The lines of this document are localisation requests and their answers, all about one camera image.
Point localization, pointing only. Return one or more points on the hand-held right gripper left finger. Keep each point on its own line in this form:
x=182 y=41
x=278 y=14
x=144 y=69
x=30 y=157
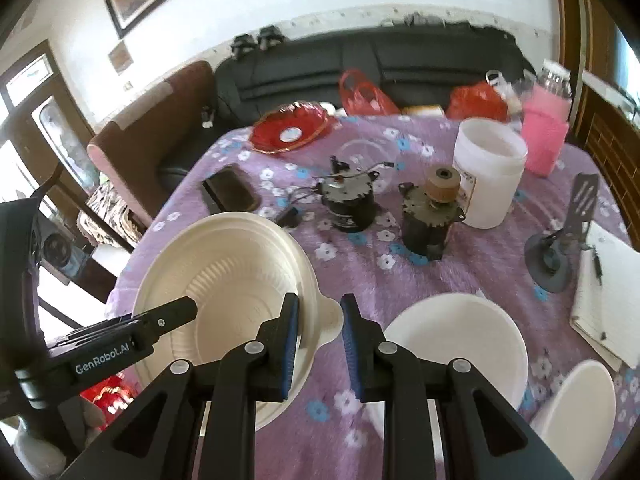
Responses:
x=289 y=350

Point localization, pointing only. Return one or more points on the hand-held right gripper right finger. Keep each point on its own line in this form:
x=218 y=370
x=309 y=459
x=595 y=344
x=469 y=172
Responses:
x=350 y=350

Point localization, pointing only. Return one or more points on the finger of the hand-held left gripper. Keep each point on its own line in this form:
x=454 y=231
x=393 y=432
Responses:
x=170 y=317

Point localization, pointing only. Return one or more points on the beige plastic bowl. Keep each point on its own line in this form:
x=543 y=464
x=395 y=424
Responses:
x=225 y=270

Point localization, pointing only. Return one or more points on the white paper bowl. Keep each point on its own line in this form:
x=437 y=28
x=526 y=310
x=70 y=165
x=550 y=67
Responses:
x=575 y=410
x=450 y=330

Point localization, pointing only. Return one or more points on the red printed bag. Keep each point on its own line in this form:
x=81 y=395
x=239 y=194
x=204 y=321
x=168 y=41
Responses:
x=110 y=395

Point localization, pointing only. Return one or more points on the black power adapter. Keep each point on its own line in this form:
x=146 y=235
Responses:
x=289 y=216

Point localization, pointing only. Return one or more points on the black smartphone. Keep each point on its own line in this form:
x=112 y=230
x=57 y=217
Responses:
x=230 y=190

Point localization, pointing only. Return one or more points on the black electric motor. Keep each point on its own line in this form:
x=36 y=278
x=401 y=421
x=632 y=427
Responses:
x=350 y=205

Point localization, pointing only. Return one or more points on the motor with brown wheel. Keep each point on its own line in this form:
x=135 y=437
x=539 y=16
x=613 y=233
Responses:
x=425 y=225

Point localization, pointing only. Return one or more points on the dark wooden chair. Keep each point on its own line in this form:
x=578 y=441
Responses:
x=49 y=184

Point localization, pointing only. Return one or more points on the clear plastic lid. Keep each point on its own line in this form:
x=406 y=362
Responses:
x=365 y=152

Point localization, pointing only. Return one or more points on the red glass plate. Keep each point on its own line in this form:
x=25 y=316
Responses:
x=270 y=135

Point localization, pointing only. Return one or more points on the brown armchair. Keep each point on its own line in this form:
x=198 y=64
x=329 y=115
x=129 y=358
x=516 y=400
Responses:
x=150 y=110

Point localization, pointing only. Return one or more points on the white plastic jar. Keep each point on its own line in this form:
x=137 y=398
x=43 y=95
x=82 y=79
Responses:
x=490 y=190

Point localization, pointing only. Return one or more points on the black phone stand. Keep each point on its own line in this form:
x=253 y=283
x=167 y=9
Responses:
x=547 y=260

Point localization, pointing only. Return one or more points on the wooden glass door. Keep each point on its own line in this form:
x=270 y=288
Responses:
x=60 y=130

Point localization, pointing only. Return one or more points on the red plastic bag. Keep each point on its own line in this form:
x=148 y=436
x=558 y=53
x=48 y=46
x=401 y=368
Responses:
x=365 y=95
x=475 y=100

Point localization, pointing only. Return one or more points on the black pen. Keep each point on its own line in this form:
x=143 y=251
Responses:
x=597 y=262

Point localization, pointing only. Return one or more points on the small framed picture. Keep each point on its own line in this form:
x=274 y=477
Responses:
x=121 y=57

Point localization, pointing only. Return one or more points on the white notebook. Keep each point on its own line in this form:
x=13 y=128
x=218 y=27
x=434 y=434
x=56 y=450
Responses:
x=615 y=310

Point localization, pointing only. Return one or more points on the black clamp device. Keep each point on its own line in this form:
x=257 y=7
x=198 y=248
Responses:
x=243 y=46
x=271 y=38

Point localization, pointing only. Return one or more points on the pink sleeved bottle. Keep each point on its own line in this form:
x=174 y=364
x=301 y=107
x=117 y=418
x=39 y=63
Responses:
x=542 y=130

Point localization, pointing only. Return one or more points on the black leather sofa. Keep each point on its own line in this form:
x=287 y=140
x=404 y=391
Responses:
x=425 y=60

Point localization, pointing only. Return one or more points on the clear plastic bag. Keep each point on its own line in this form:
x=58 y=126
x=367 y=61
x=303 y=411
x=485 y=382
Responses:
x=515 y=90

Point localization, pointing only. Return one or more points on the wooden partition cabinet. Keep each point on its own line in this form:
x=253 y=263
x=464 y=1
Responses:
x=615 y=160

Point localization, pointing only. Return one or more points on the white flat box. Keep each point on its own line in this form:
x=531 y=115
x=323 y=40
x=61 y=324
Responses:
x=605 y=90

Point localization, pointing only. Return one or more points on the wooden door frame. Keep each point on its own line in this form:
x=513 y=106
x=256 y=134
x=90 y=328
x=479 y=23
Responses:
x=570 y=10

